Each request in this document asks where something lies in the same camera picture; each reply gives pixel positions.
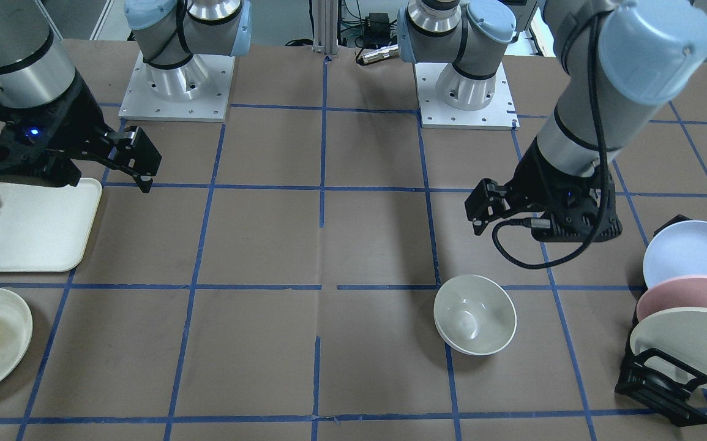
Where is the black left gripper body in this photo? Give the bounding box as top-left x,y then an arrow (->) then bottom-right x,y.
512,142 -> 623,243

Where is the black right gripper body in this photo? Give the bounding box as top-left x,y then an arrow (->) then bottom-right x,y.
0,73 -> 115,187

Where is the cream ceramic bowl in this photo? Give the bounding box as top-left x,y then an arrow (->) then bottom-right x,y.
433,274 -> 517,356

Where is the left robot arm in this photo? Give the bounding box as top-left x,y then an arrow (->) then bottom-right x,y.
396,1 -> 707,242

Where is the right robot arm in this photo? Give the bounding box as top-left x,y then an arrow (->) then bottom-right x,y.
0,1 -> 252,193

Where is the cream rectangular tray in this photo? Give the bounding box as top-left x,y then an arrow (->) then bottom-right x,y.
0,178 -> 102,273

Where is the light blue plate in rack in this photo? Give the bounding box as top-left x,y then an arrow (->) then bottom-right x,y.
642,220 -> 707,288

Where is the pink plate in rack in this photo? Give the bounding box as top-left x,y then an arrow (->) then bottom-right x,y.
636,274 -> 707,320

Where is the black dish rack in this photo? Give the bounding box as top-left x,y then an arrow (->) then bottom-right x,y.
614,214 -> 707,428

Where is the cream plate in rack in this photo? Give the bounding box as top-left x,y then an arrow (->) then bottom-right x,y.
629,307 -> 707,388

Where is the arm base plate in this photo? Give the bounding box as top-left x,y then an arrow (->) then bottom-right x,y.
119,54 -> 237,123
414,62 -> 519,129

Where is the aluminium frame post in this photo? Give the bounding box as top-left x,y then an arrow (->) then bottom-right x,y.
310,1 -> 341,58

